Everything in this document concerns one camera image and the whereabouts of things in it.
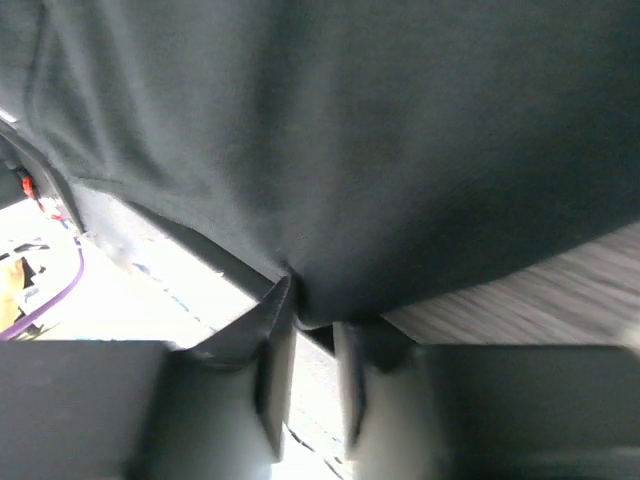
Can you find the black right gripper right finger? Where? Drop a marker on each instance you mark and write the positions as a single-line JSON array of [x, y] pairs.
[[416, 411]]

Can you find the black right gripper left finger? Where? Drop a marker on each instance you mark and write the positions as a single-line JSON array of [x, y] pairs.
[[143, 410]]

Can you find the black t shirt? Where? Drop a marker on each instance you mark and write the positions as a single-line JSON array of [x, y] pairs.
[[384, 152]]

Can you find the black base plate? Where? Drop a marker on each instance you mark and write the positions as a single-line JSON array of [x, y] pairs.
[[106, 272]]

